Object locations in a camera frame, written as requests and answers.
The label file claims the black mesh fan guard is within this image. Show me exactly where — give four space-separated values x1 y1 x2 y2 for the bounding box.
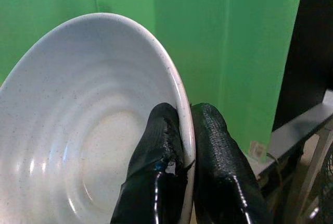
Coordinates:
308 145 333 224

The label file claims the white speckled ceramic plate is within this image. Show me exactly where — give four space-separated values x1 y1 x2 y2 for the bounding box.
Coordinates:
0 12 196 224

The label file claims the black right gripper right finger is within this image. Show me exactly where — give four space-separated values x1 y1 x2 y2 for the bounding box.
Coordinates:
190 102 271 224

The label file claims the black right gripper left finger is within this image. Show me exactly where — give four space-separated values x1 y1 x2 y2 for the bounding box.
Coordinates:
110 102 189 224

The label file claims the black cabinet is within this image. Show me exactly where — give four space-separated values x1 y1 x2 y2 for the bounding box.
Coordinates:
271 0 333 132

